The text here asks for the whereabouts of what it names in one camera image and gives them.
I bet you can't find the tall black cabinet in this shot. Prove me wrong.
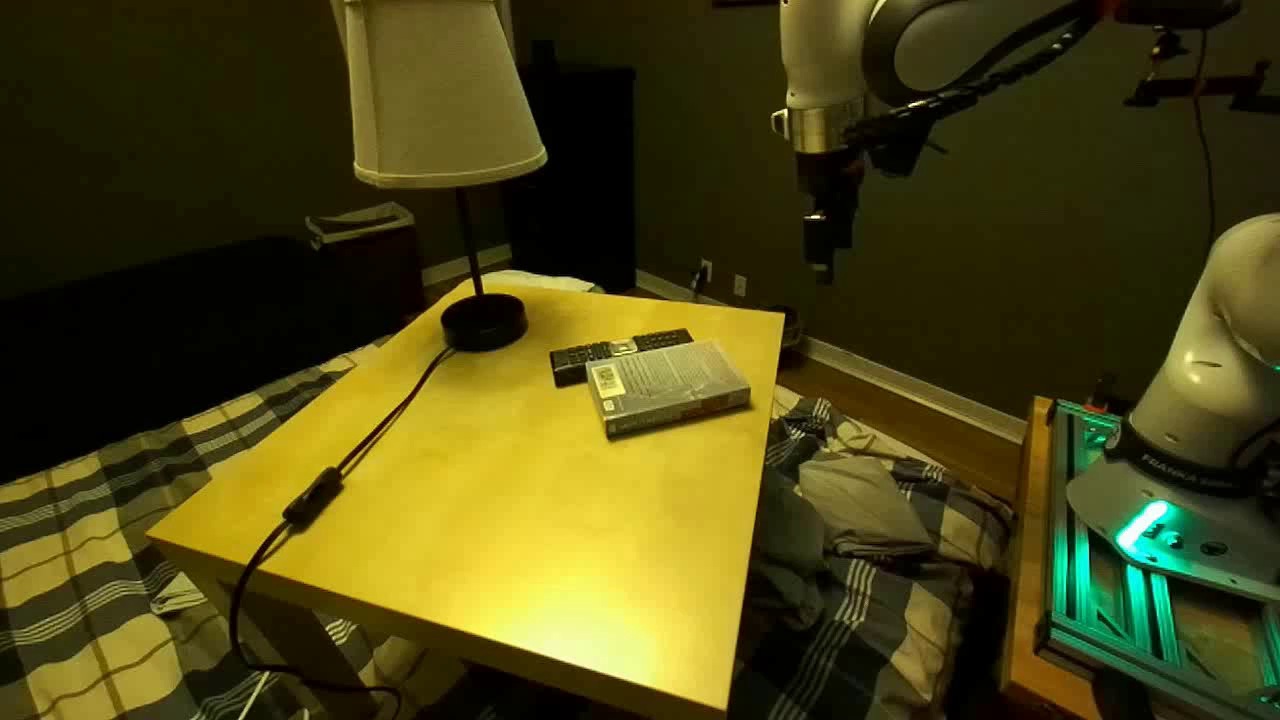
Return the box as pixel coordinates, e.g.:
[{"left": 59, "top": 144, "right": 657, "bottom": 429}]
[{"left": 504, "top": 38, "right": 641, "bottom": 298}]

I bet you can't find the table lamp white shade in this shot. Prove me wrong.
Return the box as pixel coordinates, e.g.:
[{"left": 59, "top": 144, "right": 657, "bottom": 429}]
[{"left": 329, "top": 0, "right": 553, "bottom": 355}]

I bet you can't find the plaid checkered duvet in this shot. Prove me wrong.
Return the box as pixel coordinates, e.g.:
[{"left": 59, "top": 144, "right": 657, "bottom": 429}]
[{"left": 0, "top": 335, "right": 1021, "bottom": 720}]

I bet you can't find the white pillow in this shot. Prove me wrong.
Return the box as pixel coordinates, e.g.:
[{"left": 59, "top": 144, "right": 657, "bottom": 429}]
[{"left": 485, "top": 269, "right": 605, "bottom": 302}]

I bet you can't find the black lamp cable with switch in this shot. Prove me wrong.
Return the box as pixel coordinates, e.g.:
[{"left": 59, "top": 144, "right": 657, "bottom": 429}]
[{"left": 223, "top": 340, "right": 465, "bottom": 705}]

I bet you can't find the wooden platform board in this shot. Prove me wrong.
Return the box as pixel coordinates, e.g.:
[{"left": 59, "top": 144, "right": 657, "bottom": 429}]
[{"left": 996, "top": 393, "right": 1114, "bottom": 720}]

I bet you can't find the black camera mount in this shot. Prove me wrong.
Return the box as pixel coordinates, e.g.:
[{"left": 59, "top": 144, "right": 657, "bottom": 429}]
[{"left": 1121, "top": 0, "right": 1280, "bottom": 121}]

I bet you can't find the black remote control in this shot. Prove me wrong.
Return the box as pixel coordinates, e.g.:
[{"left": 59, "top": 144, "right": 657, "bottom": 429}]
[{"left": 547, "top": 325, "right": 701, "bottom": 393}]

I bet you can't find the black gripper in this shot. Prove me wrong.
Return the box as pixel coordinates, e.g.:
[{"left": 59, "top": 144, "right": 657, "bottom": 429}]
[{"left": 798, "top": 144, "right": 871, "bottom": 290}]

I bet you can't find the yellow wooden side table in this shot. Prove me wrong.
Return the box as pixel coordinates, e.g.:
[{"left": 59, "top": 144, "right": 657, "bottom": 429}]
[{"left": 145, "top": 273, "right": 791, "bottom": 720}]

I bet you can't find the dark storage bin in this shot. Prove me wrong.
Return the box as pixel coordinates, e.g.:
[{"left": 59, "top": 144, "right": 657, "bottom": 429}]
[{"left": 299, "top": 199, "right": 428, "bottom": 340}]

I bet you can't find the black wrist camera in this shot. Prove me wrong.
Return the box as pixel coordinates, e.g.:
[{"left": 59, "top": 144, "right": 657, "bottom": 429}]
[{"left": 845, "top": 96, "right": 946, "bottom": 181}]

